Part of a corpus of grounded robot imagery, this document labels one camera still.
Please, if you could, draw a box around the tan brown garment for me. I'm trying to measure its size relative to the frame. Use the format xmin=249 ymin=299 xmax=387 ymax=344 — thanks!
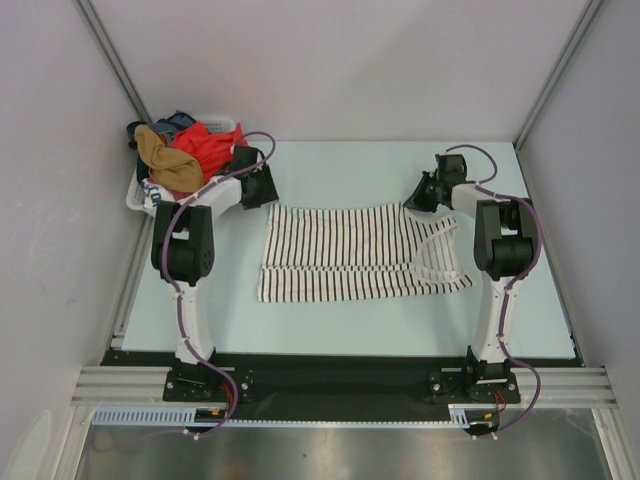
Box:
xmin=133 ymin=125 xmax=204 ymax=194

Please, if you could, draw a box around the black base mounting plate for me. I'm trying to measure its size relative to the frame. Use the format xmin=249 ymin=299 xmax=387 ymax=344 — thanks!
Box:
xmin=99 ymin=351 xmax=584 ymax=421

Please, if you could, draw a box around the right aluminium corner post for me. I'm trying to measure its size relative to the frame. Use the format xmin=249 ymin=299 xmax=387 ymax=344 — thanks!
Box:
xmin=513 ymin=0 xmax=607 ymax=153

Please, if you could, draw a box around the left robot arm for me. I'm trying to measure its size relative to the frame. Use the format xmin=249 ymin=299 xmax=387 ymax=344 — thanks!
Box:
xmin=151 ymin=145 xmax=278 ymax=364

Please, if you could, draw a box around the red garment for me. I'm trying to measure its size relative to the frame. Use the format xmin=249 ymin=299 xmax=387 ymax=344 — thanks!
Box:
xmin=171 ymin=121 xmax=248 ymax=194

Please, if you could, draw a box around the aluminium frame rail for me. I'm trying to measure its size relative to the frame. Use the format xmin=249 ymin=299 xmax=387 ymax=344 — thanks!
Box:
xmin=71 ymin=366 xmax=617 ymax=409

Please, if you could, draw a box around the aluminium corner post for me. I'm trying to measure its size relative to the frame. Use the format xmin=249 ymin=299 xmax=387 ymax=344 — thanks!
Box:
xmin=513 ymin=0 xmax=607 ymax=153
xmin=73 ymin=0 xmax=151 ymax=121

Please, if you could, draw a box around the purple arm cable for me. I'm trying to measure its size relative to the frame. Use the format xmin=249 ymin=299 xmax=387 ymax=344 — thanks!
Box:
xmin=444 ymin=143 xmax=544 ymax=441
xmin=164 ymin=131 xmax=277 ymax=441

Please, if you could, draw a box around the white plastic laundry basket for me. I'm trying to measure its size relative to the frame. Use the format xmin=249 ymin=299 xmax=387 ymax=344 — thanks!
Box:
xmin=125 ymin=116 xmax=236 ymax=218

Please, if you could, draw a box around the left aluminium corner post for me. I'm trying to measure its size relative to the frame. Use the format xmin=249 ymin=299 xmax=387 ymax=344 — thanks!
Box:
xmin=73 ymin=0 xmax=151 ymax=121

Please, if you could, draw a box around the black white striped tank top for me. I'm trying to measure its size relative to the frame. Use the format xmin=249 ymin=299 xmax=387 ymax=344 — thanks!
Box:
xmin=258 ymin=203 xmax=473 ymax=303

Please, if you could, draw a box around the white slotted cable duct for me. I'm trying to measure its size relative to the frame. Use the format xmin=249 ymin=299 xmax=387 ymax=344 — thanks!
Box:
xmin=92 ymin=406 xmax=480 ymax=429

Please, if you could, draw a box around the dark blue garment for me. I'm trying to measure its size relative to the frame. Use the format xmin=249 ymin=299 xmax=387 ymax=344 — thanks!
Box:
xmin=148 ymin=111 xmax=196 ymax=136

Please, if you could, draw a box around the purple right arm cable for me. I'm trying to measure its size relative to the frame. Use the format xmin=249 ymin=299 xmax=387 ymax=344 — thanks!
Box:
xmin=444 ymin=143 xmax=544 ymax=441

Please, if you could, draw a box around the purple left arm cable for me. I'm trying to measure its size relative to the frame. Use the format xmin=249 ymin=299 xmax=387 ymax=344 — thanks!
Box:
xmin=164 ymin=131 xmax=277 ymax=441

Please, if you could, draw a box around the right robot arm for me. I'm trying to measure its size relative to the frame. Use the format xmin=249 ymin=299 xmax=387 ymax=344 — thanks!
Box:
xmin=404 ymin=144 xmax=543 ymax=365

